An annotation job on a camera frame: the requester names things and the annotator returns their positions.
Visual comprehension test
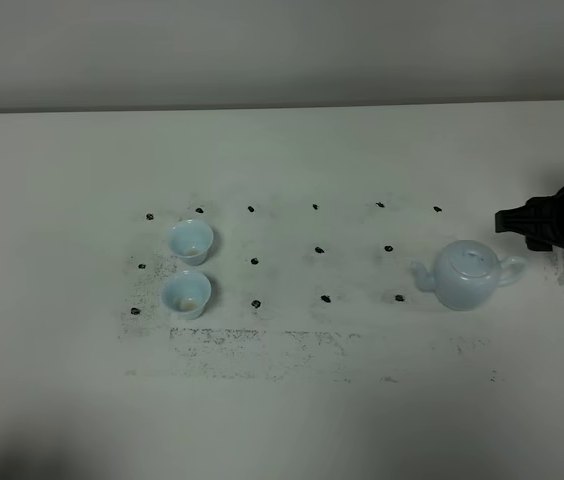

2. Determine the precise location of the light blue teacup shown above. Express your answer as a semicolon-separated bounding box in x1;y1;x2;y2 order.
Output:
167;219;214;266
160;270;212;320

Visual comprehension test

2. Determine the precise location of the light blue near teacup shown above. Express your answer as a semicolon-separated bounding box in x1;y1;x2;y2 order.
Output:
160;270;212;320

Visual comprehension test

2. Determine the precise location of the light blue porcelain teapot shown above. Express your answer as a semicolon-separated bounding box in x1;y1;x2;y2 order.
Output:
410;240;529;311

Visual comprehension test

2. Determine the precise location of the light blue far teacup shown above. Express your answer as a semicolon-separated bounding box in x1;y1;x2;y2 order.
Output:
167;219;214;266

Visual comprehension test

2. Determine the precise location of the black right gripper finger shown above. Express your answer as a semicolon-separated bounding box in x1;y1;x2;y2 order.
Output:
494;197;560;252

